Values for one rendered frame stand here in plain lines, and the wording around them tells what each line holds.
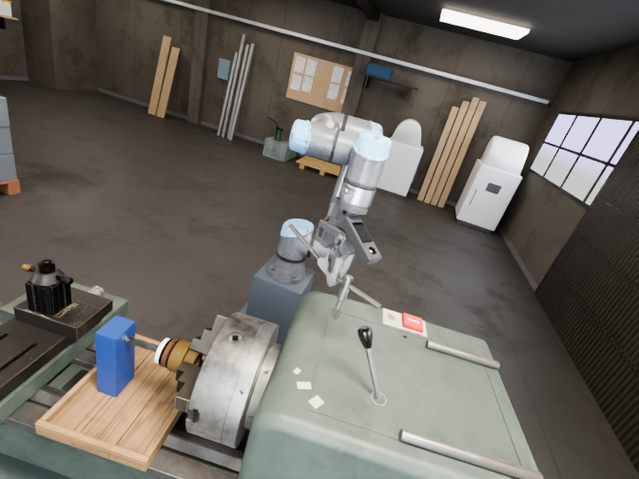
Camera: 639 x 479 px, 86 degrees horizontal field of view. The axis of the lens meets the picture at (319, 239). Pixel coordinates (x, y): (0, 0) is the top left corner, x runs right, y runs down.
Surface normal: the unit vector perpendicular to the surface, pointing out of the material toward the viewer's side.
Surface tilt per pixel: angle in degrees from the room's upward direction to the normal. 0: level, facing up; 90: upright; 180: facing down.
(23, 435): 90
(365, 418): 0
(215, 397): 62
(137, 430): 0
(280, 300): 90
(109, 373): 90
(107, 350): 90
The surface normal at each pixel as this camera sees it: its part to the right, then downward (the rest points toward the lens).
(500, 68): -0.27, 0.36
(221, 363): 0.10, -0.46
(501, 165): -0.22, 0.05
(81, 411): 0.25, -0.87
